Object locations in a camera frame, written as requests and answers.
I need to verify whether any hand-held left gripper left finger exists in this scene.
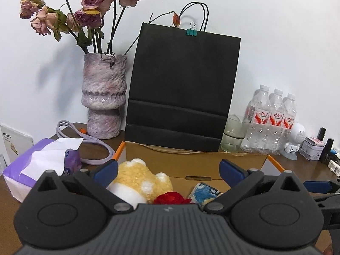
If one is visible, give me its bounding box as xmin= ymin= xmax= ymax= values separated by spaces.
xmin=34 ymin=160 xmax=133 ymax=214

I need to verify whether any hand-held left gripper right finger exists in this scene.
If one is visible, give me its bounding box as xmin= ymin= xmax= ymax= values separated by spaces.
xmin=205 ymin=159 xmax=305 ymax=214

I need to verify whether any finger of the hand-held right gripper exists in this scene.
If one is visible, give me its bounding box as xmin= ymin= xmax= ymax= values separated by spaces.
xmin=314 ymin=193 xmax=340 ymax=208
xmin=303 ymin=181 xmax=340 ymax=194

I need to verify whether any yellow white plush toy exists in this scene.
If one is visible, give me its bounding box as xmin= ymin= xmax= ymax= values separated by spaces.
xmin=106 ymin=159 xmax=174 ymax=208

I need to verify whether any blue snack packet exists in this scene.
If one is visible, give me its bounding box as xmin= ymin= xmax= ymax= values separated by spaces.
xmin=188 ymin=182 xmax=225 ymax=206

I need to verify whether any red cardboard box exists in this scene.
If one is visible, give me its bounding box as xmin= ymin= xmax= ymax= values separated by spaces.
xmin=113 ymin=141 xmax=286 ymax=208

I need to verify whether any red artificial rose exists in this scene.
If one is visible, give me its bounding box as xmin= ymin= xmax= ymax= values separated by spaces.
xmin=153 ymin=191 xmax=196 ymax=205

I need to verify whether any white power strip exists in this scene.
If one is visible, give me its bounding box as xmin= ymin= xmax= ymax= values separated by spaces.
xmin=328 ymin=151 xmax=340 ymax=177

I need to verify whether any black bottle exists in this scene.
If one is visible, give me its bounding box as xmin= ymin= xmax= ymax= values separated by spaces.
xmin=319 ymin=138 xmax=334 ymax=164

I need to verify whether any green tinted glass cup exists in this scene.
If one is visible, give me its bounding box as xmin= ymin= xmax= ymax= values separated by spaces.
xmin=220 ymin=114 xmax=251 ymax=153

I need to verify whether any printed tin box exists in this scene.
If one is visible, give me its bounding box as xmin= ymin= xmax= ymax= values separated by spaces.
xmin=300 ymin=136 xmax=326 ymax=161

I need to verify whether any clear plastic water bottle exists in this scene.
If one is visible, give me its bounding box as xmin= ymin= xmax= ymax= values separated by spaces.
xmin=240 ymin=84 xmax=271 ymax=153
xmin=280 ymin=93 xmax=296 ymax=140
xmin=266 ymin=88 xmax=285 ymax=154

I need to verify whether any white robot figure speaker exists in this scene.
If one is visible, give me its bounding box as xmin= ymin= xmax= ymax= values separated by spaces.
xmin=282 ymin=123 xmax=306 ymax=160

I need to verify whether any purple tissue pack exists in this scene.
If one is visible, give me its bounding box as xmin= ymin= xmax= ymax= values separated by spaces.
xmin=3 ymin=137 xmax=83 ymax=202

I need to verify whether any mottled purple ceramic vase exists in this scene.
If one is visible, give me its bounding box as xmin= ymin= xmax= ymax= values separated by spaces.
xmin=81 ymin=53 xmax=128 ymax=140

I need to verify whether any black paper bag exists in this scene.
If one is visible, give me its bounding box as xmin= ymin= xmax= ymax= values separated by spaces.
xmin=124 ymin=1 xmax=242 ymax=153

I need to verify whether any dried pink rose bouquet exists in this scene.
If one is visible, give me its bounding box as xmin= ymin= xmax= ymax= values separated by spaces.
xmin=19 ymin=0 xmax=184 ymax=56

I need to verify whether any purple cable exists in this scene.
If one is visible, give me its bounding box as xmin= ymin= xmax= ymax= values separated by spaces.
xmin=56 ymin=120 xmax=116 ymax=165

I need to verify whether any white wall plate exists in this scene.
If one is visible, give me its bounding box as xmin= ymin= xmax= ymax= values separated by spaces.
xmin=0 ymin=123 xmax=34 ymax=165

